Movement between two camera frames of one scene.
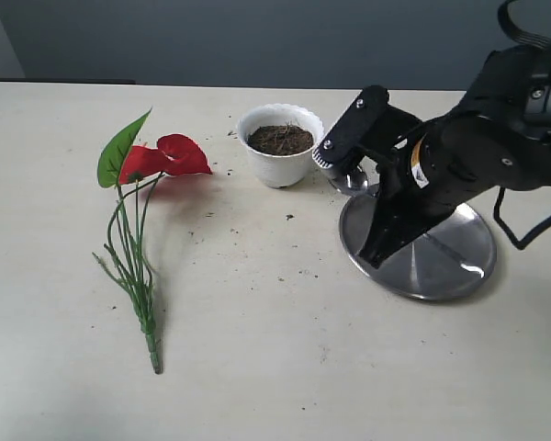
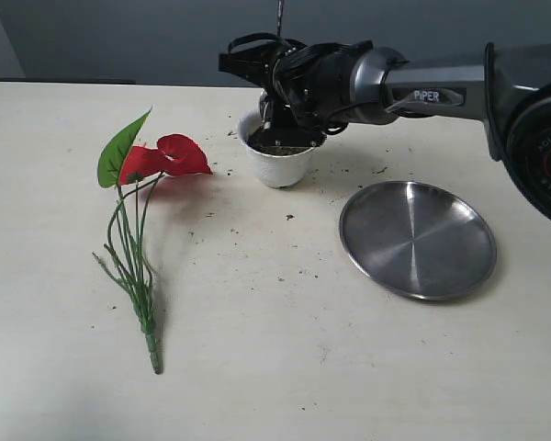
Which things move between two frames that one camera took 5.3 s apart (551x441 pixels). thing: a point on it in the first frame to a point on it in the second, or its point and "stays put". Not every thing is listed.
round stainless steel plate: [450, 259] stays put
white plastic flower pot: [280, 140] stays put
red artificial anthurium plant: [136, 170] stays put
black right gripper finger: [390, 229] to [282, 130]
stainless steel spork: [353, 181] to [279, 17]
